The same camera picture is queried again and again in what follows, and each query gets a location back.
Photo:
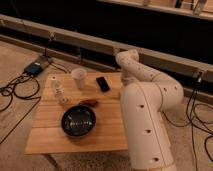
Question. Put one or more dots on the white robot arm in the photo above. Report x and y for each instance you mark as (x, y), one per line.
(146, 93)

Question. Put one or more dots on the black smartphone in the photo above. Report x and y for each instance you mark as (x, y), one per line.
(103, 84)

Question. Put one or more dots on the wooden table board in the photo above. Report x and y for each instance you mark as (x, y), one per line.
(46, 135)

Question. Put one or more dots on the brown oblong object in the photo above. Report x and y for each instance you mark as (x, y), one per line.
(89, 102)

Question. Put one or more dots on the white paper cup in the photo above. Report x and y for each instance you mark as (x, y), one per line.
(79, 75)

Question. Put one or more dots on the clear plastic water bottle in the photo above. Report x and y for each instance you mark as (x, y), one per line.
(58, 91)

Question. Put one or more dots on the black power adapter box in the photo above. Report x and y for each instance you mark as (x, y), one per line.
(33, 69)

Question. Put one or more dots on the long wooden rail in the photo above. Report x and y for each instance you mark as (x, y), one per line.
(164, 61)

